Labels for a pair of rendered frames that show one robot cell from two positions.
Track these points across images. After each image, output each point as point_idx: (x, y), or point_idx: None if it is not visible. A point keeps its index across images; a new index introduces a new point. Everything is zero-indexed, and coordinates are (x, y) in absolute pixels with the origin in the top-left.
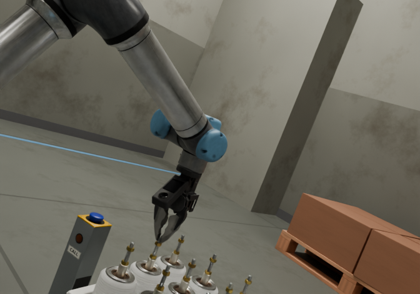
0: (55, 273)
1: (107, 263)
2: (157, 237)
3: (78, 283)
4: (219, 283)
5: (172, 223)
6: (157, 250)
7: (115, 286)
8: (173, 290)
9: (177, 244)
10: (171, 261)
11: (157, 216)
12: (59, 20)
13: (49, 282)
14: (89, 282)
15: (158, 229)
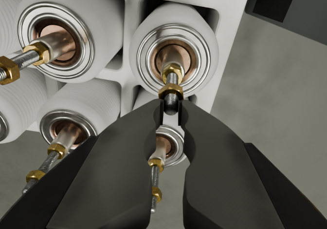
0: (326, 90)
1: (278, 164)
2: (182, 100)
3: None
4: (162, 223)
5: (113, 160)
6: (166, 84)
7: None
8: (62, 14)
9: (157, 181)
10: (156, 143)
11: (245, 163)
12: None
13: (324, 66)
14: (275, 20)
15: (190, 114)
